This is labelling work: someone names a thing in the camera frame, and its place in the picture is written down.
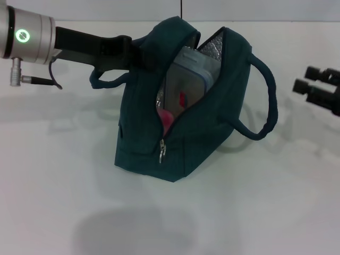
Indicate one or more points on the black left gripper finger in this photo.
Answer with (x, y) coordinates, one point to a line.
(146, 59)

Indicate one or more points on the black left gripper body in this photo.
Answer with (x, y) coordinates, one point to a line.
(106, 49)

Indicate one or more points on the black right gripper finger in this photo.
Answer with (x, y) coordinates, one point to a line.
(321, 95)
(314, 73)

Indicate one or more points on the clear plastic food container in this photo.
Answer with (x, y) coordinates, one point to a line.
(186, 82)

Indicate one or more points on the pink toy peach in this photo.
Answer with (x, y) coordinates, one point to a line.
(167, 120)

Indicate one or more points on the dark teal fabric lunch bag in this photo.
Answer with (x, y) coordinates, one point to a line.
(207, 127)

